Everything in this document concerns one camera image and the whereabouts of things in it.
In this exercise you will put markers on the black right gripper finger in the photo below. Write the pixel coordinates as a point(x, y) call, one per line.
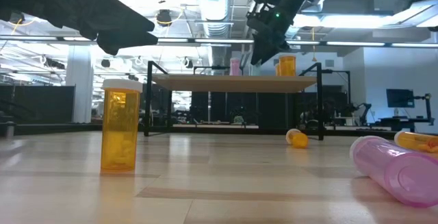
point(261, 44)
point(279, 46)

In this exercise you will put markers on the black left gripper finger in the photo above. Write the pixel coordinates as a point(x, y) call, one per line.
point(123, 42)
point(116, 18)

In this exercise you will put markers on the large orange medicine bottle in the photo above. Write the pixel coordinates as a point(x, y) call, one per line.
point(287, 66)
point(277, 70)

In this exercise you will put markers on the teal medicine bottle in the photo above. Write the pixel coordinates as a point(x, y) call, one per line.
point(256, 71)

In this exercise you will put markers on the pink medicine bottle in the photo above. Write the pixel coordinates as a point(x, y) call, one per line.
point(234, 67)
point(397, 171)

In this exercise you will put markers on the small orange medicine bottle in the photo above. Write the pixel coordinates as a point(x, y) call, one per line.
point(298, 140)
point(119, 131)
point(415, 142)

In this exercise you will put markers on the black monitor on arm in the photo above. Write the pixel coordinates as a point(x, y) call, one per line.
point(399, 98)

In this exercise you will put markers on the black background robot arm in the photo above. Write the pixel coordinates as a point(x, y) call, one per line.
point(364, 109)

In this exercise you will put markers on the wooden shelf black metal legs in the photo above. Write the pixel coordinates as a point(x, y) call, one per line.
point(232, 83)

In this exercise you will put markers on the black ceiling spotlight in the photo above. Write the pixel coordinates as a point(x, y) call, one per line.
point(164, 16)
point(16, 18)

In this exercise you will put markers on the long LED light bar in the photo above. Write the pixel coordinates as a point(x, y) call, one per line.
point(219, 40)

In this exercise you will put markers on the white building column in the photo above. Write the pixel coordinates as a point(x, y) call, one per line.
point(80, 83)

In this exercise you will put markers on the black partition panel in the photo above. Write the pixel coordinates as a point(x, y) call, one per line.
point(37, 104)

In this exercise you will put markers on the black standing desk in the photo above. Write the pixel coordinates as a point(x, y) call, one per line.
point(403, 123)

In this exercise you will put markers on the silver ventilation duct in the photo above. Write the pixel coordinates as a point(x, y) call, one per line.
point(215, 11)

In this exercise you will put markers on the black aluminium table frame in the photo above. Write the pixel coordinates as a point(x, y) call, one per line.
point(51, 128)

